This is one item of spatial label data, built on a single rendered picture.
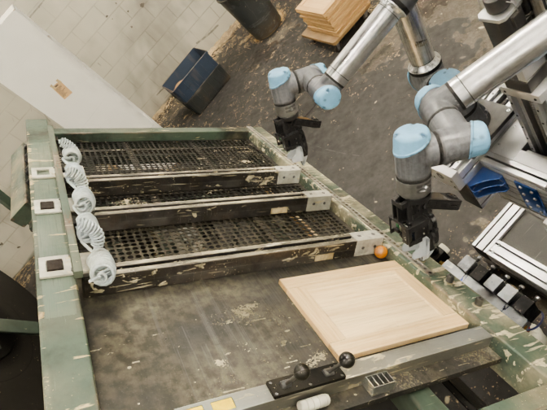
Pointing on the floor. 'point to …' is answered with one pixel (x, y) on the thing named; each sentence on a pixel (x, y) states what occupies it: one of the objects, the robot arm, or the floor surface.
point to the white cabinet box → (60, 80)
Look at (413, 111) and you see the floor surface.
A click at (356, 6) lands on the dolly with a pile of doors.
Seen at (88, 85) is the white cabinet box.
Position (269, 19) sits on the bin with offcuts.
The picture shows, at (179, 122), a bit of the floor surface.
